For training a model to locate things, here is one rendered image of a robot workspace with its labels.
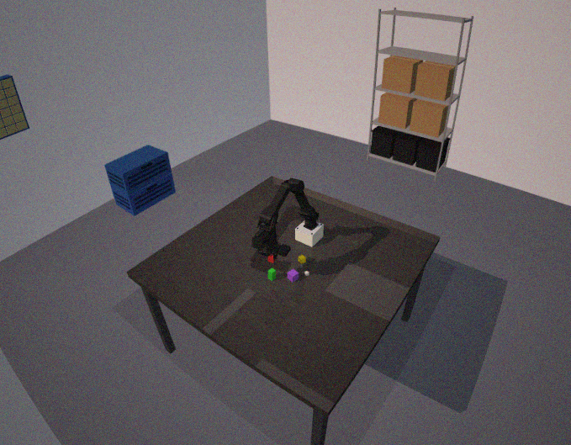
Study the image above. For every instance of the purple block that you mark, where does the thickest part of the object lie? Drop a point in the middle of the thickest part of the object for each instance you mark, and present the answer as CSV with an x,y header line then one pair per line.
x,y
293,275

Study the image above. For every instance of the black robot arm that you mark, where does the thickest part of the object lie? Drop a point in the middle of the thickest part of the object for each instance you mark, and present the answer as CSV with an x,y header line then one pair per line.
x,y
269,215

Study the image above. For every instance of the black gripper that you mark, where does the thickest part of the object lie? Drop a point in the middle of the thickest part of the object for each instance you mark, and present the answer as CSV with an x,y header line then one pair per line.
x,y
281,250

